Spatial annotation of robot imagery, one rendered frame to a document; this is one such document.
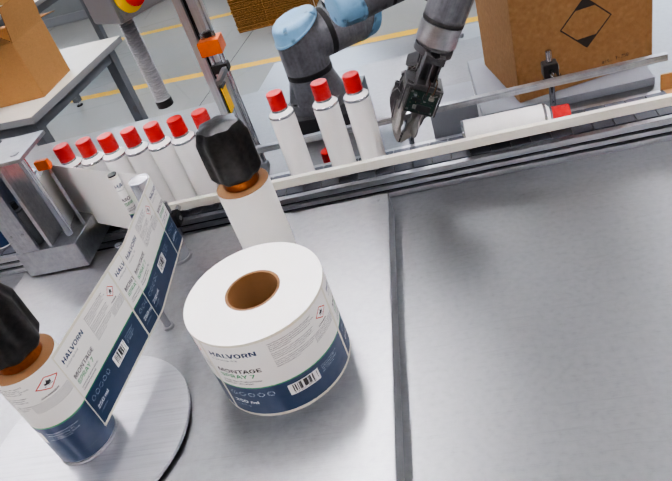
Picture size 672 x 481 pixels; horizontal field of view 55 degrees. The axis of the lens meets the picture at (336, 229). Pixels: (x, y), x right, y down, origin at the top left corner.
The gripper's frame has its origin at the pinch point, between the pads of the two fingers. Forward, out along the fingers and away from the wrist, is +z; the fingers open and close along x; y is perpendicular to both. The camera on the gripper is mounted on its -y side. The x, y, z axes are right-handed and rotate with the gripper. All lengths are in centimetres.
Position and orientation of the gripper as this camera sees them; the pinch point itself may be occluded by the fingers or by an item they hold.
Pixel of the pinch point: (400, 134)
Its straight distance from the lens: 130.9
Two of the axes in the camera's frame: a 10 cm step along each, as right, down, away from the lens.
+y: -0.5, 6.1, -7.9
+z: -2.4, 7.6, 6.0
